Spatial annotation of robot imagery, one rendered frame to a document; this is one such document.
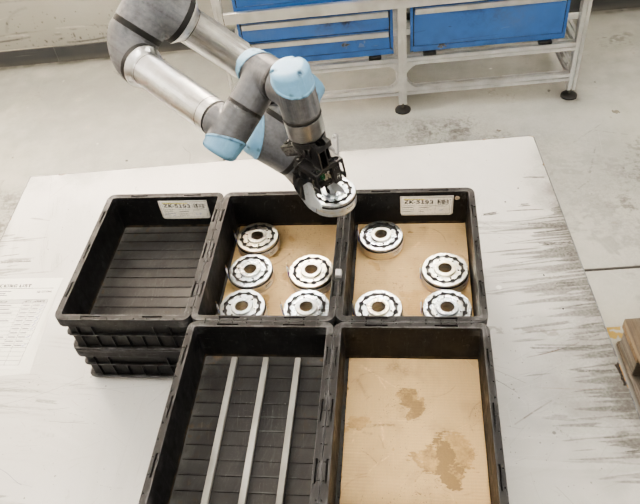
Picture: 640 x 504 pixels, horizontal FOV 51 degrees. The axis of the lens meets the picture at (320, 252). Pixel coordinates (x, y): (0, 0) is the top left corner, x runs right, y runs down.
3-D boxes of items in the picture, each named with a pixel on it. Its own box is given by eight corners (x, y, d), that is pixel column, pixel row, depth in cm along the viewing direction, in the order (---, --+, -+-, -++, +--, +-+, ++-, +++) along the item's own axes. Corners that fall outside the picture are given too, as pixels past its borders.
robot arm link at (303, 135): (275, 118, 128) (307, 96, 131) (281, 136, 132) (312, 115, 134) (298, 133, 124) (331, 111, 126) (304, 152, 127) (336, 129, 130)
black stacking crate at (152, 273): (124, 229, 177) (110, 196, 169) (233, 227, 173) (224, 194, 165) (73, 352, 149) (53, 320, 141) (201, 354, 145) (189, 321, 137)
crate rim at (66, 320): (112, 201, 170) (109, 194, 168) (226, 199, 166) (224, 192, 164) (56, 326, 142) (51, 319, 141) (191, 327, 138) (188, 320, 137)
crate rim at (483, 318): (347, 197, 162) (346, 189, 160) (473, 194, 158) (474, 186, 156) (335, 328, 135) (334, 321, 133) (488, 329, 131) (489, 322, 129)
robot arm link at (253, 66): (216, 87, 131) (247, 108, 124) (246, 37, 129) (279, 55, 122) (243, 103, 137) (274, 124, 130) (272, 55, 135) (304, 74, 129)
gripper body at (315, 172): (320, 198, 135) (307, 154, 126) (295, 180, 140) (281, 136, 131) (348, 178, 137) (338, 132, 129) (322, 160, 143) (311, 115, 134)
